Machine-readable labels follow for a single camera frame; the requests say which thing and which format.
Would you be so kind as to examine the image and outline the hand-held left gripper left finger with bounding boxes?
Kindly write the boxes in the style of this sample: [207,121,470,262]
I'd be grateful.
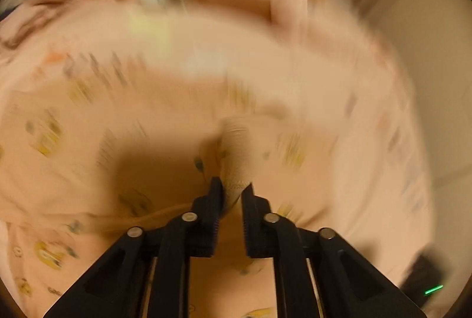
[43,176,225,318]

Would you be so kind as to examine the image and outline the pink deer-print bedsheet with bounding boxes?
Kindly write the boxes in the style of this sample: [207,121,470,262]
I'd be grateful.
[0,0,417,112]

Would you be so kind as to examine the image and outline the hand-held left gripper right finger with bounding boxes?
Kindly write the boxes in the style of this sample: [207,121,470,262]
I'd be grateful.
[240,183,425,318]

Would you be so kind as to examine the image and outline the pink chick-print baby garment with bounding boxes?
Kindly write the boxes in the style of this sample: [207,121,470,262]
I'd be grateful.
[0,56,436,318]

